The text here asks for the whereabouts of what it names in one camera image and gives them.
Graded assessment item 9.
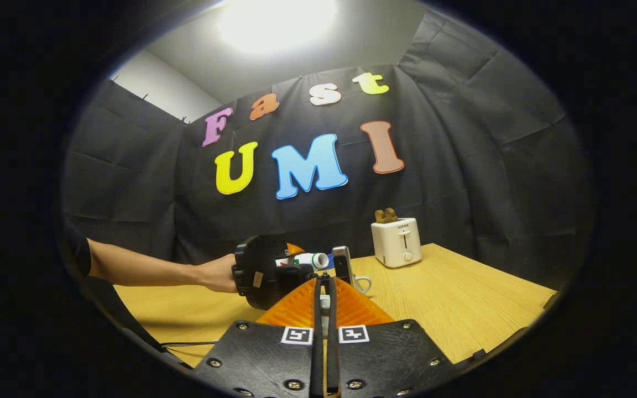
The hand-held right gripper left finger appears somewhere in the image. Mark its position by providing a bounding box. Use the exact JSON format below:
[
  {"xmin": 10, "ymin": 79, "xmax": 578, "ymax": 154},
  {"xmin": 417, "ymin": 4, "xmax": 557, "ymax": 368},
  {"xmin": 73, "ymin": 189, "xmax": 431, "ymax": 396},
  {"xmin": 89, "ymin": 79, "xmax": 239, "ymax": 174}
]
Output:
[{"xmin": 191, "ymin": 276, "xmax": 325, "ymax": 398}]

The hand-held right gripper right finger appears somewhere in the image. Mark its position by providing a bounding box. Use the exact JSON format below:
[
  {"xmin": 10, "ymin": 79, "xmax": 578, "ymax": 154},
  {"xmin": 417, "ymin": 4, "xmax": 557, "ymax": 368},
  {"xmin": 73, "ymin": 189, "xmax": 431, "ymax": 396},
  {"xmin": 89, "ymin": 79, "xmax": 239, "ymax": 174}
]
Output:
[{"xmin": 327, "ymin": 276, "xmax": 457, "ymax": 398}]

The white water bottle green label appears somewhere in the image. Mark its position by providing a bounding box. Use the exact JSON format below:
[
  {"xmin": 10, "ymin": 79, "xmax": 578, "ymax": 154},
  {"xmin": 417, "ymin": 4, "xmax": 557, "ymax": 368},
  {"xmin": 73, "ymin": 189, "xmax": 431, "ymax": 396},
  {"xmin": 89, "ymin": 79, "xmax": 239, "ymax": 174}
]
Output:
[{"xmin": 275, "ymin": 252, "xmax": 330, "ymax": 271}]

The white toaster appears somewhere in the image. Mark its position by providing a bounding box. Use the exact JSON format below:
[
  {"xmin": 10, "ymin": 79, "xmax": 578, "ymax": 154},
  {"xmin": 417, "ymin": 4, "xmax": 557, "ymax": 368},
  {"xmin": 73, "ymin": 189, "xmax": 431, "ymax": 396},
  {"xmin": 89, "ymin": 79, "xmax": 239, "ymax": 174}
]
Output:
[{"xmin": 371, "ymin": 217, "xmax": 423, "ymax": 269}]

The black backdrop cloth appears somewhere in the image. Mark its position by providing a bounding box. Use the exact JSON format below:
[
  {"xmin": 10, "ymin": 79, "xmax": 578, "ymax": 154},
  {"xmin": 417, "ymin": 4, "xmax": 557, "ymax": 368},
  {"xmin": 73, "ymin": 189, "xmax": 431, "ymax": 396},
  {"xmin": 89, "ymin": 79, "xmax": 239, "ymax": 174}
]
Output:
[{"xmin": 61, "ymin": 8, "xmax": 596, "ymax": 288}]

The ceiling light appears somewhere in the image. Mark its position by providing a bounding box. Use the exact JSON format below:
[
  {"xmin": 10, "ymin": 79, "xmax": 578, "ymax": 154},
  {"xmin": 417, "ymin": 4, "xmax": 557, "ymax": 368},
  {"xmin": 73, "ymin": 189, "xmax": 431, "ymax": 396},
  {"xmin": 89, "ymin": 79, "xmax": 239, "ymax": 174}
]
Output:
[{"xmin": 216, "ymin": 0, "xmax": 341, "ymax": 56}]

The black cable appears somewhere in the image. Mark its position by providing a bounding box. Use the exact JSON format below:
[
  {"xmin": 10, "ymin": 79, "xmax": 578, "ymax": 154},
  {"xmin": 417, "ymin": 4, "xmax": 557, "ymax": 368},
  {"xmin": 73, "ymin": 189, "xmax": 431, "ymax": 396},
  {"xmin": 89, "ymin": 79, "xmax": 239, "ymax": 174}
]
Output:
[{"xmin": 159, "ymin": 341, "xmax": 221, "ymax": 352}]

